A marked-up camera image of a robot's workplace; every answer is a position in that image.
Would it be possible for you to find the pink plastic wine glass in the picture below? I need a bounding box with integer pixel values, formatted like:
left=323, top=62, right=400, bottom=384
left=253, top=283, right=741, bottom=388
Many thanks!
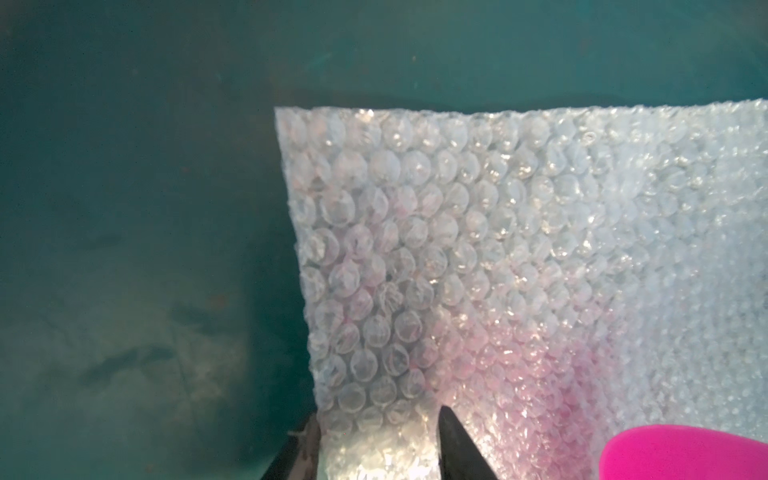
left=599, top=425, right=767, bottom=480

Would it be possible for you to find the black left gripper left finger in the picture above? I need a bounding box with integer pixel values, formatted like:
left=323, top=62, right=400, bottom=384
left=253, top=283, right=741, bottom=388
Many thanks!
left=261, top=412, right=322, bottom=480

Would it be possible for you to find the clear bubble wrap sheet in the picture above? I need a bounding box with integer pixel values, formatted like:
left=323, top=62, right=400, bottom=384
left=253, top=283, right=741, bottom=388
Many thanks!
left=275, top=100, right=767, bottom=479

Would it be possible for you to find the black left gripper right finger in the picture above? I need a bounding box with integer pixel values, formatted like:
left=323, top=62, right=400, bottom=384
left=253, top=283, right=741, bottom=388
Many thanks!
left=437, top=405, right=498, bottom=480

